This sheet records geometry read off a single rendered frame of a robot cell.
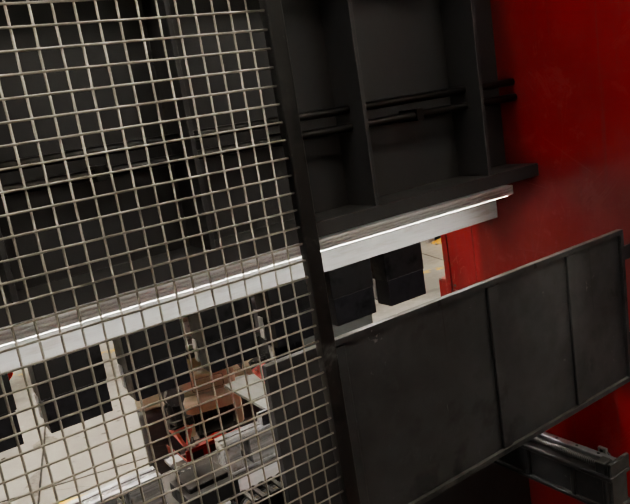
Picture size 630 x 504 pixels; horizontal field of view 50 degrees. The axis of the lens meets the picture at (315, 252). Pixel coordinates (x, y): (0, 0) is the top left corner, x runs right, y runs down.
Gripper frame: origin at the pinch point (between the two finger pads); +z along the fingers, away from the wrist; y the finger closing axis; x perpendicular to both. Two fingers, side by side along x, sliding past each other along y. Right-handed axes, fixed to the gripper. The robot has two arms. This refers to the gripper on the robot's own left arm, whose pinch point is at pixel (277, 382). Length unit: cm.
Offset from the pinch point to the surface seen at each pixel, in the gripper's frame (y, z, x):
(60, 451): -27, -32, 267
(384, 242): 35, -24, -31
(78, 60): -44, -72, -64
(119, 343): -46, -20, -26
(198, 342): -25.7, -15.1, -20.0
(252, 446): -17.7, 14.2, -8.1
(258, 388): -4.2, -0.9, 4.9
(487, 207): 79, -26, -31
